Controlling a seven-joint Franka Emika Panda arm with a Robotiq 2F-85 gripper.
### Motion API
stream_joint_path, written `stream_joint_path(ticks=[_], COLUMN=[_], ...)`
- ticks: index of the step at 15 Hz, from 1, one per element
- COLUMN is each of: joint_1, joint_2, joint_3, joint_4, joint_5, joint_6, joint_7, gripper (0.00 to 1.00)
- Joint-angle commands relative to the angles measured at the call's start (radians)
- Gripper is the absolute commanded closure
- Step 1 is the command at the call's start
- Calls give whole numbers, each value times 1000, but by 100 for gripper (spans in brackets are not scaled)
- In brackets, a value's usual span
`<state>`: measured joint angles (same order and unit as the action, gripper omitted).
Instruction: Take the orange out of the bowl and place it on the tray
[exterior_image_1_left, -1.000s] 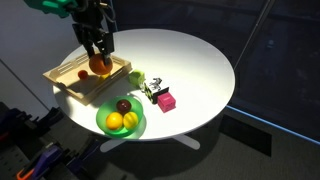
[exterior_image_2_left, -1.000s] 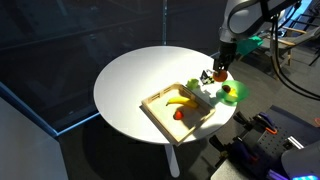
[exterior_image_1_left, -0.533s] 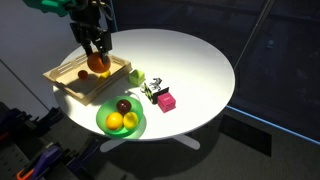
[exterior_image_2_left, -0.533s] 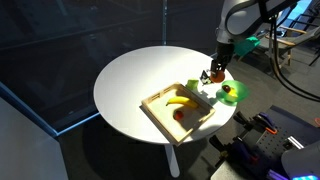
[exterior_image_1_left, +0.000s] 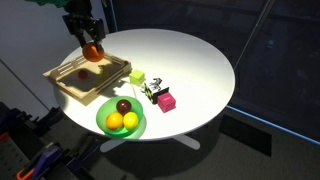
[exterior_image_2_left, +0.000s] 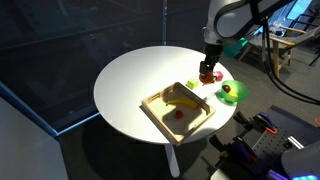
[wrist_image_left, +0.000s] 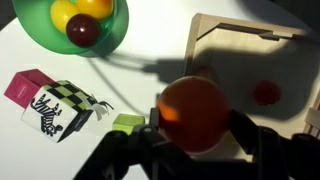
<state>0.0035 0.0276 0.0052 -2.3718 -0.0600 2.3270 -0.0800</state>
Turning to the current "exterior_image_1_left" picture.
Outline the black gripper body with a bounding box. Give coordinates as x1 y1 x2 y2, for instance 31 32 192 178
62 12 105 39

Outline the orange fruit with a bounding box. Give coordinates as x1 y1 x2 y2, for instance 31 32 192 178
81 41 106 63

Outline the light wooden tray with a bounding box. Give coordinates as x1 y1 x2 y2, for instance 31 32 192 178
42 52 133 107

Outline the green translucent bowl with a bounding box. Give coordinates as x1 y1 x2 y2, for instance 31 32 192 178
95 95 145 139

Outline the small red tomato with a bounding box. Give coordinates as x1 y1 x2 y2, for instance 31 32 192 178
77 69 90 81

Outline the lime green cube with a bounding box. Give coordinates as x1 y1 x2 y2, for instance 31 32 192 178
128 68 146 87

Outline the dark red plum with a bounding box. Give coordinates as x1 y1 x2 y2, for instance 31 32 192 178
115 98 133 116

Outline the black and white checkered cube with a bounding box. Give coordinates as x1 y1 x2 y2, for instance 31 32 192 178
141 76 170 106

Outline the yellow-orange round fruit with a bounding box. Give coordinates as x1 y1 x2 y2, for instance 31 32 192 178
105 111 125 131

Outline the yellow lemon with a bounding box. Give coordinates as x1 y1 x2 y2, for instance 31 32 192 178
122 111 140 131

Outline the pink cube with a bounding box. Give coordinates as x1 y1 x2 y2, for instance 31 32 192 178
156 92 177 114

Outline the black perforated breadboard table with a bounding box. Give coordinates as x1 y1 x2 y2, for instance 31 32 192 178
0 132 38 180

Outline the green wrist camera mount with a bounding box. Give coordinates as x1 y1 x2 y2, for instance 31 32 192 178
24 0 73 9

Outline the white table pedestal base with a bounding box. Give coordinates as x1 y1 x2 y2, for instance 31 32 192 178
99 132 201 154

